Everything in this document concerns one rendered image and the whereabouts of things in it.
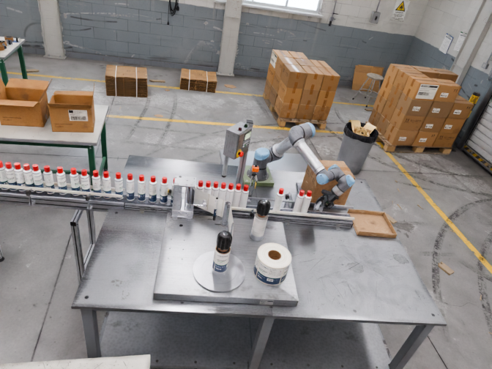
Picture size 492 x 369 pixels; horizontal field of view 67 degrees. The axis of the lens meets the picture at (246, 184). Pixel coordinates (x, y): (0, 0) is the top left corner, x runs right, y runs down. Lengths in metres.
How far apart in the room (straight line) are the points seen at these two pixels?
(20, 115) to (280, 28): 5.43
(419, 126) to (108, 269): 5.09
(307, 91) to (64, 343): 4.61
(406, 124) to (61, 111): 4.65
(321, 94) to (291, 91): 0.50
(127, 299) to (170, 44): 6.20
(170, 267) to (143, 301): 0.24
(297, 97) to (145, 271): 4.29
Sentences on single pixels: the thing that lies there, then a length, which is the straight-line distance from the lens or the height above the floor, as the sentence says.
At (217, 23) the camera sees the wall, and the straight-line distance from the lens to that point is 7.72.
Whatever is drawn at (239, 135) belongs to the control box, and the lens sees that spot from 2.35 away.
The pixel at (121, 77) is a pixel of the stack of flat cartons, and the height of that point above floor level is 0.31.
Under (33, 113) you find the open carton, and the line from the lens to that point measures 3.80.
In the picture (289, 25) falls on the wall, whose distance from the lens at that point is 7.98.
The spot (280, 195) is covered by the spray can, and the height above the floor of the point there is 1.04.
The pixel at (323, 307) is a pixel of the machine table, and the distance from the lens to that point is 2.29.
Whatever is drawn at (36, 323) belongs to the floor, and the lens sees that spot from 3.20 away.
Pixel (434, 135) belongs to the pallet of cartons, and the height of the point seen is 0.35.
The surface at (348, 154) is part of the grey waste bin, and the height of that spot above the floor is 0.30.
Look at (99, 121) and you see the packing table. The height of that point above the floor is 0.78.
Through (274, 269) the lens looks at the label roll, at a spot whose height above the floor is 1.01.
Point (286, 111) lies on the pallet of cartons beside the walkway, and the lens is 6.01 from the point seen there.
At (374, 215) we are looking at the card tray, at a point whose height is 0.83.
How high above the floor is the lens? 2.54
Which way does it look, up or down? 34 degrees down
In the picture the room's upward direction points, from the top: 11 degrees clockwise
